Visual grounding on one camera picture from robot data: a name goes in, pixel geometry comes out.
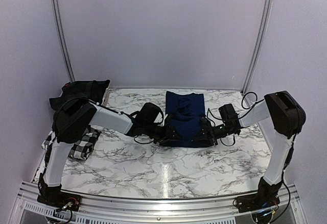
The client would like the dark blue green clothes pile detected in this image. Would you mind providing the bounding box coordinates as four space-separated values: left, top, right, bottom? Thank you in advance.
49 80 110 111

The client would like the pink perforated laundry basket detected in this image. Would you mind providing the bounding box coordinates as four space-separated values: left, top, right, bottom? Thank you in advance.
101 88 111 107

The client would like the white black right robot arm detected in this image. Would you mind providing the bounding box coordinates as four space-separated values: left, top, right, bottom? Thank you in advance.
191 91 306 212

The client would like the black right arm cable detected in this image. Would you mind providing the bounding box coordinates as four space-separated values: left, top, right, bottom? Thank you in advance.
205 91 259 146

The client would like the left aluminium frame post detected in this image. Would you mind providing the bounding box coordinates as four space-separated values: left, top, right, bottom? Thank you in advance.
51 0 75 82

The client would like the black white plaid shirt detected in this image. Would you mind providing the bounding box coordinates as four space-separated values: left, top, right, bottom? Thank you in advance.
40 127 102 161

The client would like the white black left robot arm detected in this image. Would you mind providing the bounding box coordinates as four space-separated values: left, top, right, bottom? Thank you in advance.
38 98 172 206

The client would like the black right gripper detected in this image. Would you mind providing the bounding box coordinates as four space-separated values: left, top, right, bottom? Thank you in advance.
192 122 236 146

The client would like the front aluminium table rail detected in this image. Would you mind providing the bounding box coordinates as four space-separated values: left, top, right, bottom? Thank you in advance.
9 182 307 223

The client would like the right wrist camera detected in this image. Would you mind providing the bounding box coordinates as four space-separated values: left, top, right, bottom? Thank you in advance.
200 116 212 128

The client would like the aluminium frame post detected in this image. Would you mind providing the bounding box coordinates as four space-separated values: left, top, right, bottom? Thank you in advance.
51 0 75 82
241 0 273 93

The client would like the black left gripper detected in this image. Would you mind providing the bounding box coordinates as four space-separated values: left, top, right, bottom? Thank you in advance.
143 121 182 145

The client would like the navy blue t-shirt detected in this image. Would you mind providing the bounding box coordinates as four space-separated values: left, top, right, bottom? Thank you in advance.
165 91 210 148

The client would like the right aluminium frame post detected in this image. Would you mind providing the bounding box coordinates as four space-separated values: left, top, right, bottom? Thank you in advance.
241 0 273 93

